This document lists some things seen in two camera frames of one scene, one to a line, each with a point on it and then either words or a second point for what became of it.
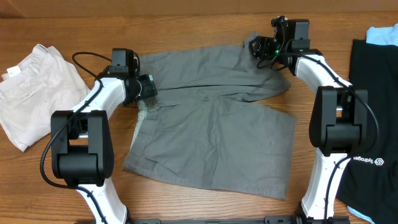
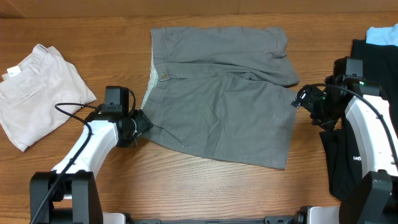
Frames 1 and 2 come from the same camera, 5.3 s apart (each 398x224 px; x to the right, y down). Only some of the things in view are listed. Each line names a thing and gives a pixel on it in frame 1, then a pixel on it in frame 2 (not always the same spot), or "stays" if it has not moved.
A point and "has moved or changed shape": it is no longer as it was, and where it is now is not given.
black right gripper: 263,50 → 306,101
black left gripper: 148,87 → 143,124
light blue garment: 384,36 stays
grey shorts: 201,128 has moved or changed shape
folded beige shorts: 45,82 stays
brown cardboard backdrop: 189,8 stays
